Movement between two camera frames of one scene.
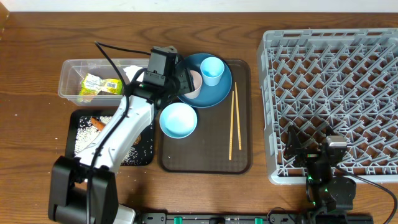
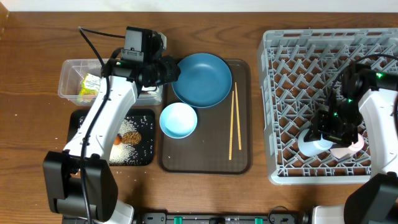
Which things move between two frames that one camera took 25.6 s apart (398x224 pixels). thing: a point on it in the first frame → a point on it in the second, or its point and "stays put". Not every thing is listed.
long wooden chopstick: (239, 139) stays put
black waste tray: (83, 126) stays put
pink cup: (198, 83) → (341, 152)
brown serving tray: (222, 141) stays put
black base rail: (284, 218) stays put
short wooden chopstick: (231, 130) stays put
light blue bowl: (178, 121) stays put
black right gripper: (310, 155) → (334, 134)
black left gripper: (186, 82) → (170, 70)
